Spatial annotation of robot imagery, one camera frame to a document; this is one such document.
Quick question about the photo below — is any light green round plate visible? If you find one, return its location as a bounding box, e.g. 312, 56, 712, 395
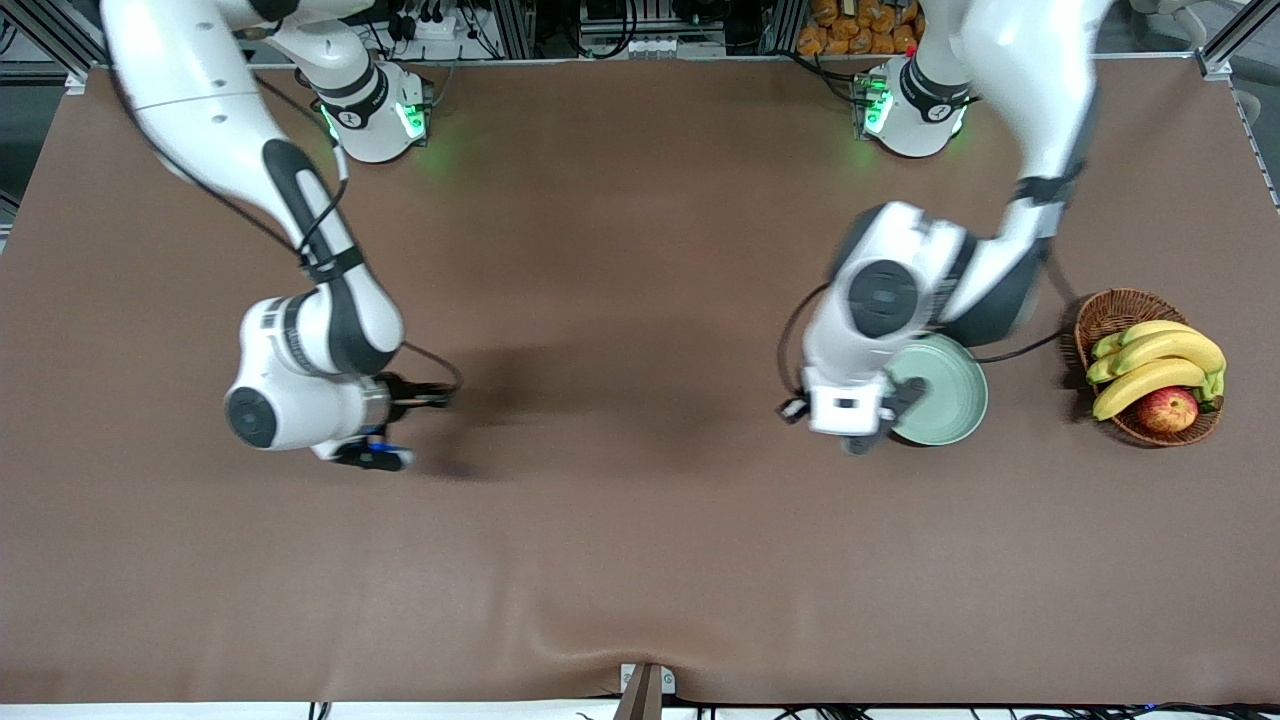
888, 332, 990, 447

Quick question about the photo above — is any brown table mat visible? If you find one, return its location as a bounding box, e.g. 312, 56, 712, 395
0, 55, 1280, 707

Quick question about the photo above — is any brown wicker basket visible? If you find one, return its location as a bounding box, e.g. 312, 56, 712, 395
1074, 288, 1224, 448

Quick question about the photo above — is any large yellow banana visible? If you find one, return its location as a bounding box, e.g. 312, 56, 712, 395
1091, 358, 1209, 422
1112, 329, 1228, 377

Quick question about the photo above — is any thin greenish yellow banana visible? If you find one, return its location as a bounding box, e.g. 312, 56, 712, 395
1090, 320, 1198, 361

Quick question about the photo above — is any red yellow apple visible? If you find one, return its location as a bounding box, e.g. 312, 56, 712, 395
1137, 386, 1200, 434

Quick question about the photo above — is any white power strip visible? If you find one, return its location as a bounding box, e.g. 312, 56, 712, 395
395, 8, 461, 43

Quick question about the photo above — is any bag of orange buns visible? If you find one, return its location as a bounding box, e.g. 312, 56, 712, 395
796, 0, 921, 57

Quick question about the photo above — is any white terminal block row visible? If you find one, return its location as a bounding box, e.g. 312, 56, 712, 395
625, 35, 729, 58

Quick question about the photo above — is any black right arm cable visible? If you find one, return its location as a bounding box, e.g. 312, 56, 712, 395
110, 60, 465, 401

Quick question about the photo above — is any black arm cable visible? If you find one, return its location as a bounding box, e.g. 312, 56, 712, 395
778, 240, 1079, 401
110, 60, 465, 401

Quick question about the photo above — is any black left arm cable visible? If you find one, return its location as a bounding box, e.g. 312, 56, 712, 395
778, 240, 1079, 401

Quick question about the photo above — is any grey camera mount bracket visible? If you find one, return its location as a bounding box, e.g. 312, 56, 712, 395
612, 662, 677, 720

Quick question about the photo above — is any aluminium frame profile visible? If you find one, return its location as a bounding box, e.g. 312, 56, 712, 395
1195, 0, 1280, 83
15, 0, 93, 93

